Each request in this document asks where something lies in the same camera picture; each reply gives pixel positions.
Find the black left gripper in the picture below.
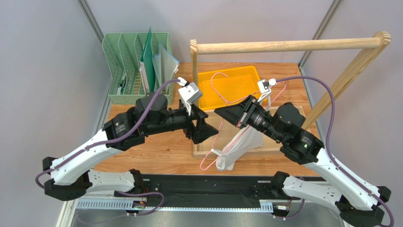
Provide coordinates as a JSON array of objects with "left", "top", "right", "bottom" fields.
[{"left": 145, "top": 101, "right": 219, "bottom": 145}]

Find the white tank top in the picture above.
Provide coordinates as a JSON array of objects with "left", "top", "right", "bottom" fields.
[{"left": 210, "top": 126, "right": 263, "bottom": 171}]

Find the pink wire hanger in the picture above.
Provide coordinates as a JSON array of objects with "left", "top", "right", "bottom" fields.
[{"left": 200, "top": 72, "right": 288, "bottom": 171}]

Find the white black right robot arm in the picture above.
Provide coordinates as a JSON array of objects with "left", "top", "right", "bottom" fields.
[{"left": 215, "top": 96, "right": 391, "bottom": 227}]

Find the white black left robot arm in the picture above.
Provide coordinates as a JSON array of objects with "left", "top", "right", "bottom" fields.
[{"left": 43, "top": 92, "right": 218, "bottom": 201}]

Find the wooden clothes rack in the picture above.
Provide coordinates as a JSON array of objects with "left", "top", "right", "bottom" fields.
[{"left": 189, "top": 31, "right": 392, "bottom": 159}]

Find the yellow plastic tray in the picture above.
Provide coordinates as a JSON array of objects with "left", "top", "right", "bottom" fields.
[{"left": 198, "top": 66, "right": 261, "bottom": 110}]

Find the translucent document pouch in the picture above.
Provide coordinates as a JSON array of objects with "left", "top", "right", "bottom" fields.
[{"left": 151, "top": 43, "right": 180, "bottom": 87}]

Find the green folder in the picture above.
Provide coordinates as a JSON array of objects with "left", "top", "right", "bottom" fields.
[{"left": 140, "top": 27, "right": 156, "bottom": 94}]

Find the green file organizer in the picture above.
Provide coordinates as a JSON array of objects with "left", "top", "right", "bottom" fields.
[{"left": 102, "top": 32, "right": 175, "bottom": 105}]

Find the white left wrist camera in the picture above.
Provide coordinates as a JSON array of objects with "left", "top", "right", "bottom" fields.
[{"left": 177, "top": 77, "right": 203, "bottom": 116}]

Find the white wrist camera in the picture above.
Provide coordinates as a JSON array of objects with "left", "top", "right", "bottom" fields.
[
  {"left": 177, "top": 77, "right": 203, "bottom": 116},
  {"left": 257, "top": 78, "right": 277, "bottom": 104}
]

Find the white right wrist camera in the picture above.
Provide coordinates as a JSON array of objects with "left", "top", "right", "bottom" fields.
[{"left": 257, "top": 78, "right": 277, "bottom": 104}]

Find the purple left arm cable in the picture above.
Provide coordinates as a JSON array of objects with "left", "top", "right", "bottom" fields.
[{"left": 35, "top": 79, "right": 183, "bottom": 218}]

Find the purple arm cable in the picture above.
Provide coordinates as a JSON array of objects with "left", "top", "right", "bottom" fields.
[
  {"left": 276, "top": 76, "right": 395, "bottom": 227},
  {"left": 35, "top": 79, "right": 183, "bottom": 218}
]

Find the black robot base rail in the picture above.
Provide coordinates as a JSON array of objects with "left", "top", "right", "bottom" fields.
[{"left": 128, "top": 174, "right": 290, "bottom": 208}]

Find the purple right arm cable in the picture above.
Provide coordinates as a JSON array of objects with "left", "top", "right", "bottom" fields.
[{"left": 276, "top": 76, "right": 395, "bottom": 227}]

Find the white slotted cable duct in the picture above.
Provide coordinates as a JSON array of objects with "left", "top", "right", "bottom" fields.
[{"left": 76, "top": 199, "right": 274, "bottom": 213}]

